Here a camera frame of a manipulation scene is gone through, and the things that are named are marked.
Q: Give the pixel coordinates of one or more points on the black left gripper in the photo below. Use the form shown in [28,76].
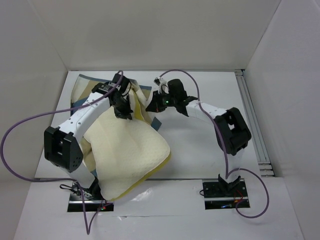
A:
[125,113]

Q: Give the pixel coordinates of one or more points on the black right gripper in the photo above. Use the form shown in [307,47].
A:
[155,104]

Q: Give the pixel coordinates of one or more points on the cream and yellow pillow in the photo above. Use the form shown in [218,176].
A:
[124,152]

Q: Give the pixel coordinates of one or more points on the blue beige patchwork pillowcase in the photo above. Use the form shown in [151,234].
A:
[80,92]

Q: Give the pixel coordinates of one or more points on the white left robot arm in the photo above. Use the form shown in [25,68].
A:
[62,145]

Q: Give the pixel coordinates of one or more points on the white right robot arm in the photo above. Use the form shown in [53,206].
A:
[231,130]

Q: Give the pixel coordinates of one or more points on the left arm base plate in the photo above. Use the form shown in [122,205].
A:
[92,203]

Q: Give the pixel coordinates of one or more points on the aluminium rail front edge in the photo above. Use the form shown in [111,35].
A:
[57,179]

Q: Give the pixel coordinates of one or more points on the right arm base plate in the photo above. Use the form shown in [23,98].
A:
[216,199]

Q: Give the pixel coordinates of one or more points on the aluminium rail right side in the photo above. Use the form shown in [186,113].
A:
[262,156]

